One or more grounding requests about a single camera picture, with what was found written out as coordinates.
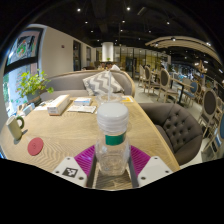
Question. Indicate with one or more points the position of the grey white chevron pillow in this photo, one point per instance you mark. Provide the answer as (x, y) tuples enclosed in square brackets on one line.
[(101, 83)]

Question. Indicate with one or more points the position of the framed wall poster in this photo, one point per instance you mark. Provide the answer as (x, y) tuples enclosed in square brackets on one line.
[(25, 45)]

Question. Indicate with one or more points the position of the white round column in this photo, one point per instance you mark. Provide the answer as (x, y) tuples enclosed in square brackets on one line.
[(107, 51)]

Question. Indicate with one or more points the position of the group of ceiling lights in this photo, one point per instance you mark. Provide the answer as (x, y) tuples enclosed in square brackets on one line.
[(128, 9)]

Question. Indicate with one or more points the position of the yellow card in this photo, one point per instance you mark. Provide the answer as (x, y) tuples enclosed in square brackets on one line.
[(127, 99)]

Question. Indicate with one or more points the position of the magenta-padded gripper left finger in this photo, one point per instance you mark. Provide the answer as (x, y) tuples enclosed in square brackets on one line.
[(83, 160)]

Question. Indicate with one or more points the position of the white printed leaflet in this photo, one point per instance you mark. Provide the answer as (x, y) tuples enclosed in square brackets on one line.
[(81, 109)]

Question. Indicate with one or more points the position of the person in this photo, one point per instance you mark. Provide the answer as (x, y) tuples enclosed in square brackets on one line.
[(115, 68)]

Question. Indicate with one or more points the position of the flat round red coaster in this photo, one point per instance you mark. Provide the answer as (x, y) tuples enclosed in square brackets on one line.
[(35, 146)]

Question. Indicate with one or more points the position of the clear plastic bottle white cap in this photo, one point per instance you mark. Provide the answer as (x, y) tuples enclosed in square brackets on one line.
[(112, 150)]

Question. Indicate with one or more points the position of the white orange tissue box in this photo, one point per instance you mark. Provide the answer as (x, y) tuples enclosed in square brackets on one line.
[(58, 105)]

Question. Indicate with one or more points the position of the green potted plant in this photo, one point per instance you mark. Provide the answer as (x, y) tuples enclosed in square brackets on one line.
[(33, 85)]

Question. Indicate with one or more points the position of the grey tufted armchair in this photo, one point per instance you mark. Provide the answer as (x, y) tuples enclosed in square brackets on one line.
[(176, 130)]

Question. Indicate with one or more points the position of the small blue white box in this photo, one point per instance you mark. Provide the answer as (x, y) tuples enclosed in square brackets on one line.
[(82, 101)]

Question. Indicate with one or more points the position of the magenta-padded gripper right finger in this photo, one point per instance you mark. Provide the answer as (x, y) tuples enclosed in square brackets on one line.
[(140, 160)]

